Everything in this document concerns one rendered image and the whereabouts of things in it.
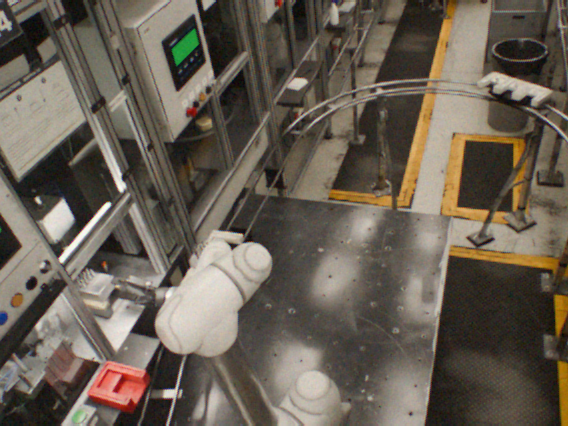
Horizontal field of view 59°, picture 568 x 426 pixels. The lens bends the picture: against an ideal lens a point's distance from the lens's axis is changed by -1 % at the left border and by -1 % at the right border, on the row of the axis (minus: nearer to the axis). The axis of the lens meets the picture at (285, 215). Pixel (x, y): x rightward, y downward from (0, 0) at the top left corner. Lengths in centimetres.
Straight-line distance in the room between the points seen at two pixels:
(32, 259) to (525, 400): 220
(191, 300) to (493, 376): 191
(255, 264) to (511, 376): 186
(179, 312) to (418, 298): 123
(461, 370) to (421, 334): 75
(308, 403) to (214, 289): 58
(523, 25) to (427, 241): 276
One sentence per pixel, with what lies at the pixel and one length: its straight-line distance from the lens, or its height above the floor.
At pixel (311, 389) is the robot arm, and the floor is 95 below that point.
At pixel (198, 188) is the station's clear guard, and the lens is 229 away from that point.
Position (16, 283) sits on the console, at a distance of 151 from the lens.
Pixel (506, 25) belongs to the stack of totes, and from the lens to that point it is 476.
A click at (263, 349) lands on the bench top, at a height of 68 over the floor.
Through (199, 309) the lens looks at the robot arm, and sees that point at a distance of 117.
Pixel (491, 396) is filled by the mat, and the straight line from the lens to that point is 274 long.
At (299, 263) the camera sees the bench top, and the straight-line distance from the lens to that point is 231.
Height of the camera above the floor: 237
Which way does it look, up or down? 41 degrees down
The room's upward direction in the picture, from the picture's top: 10 degrees counter-clockwise
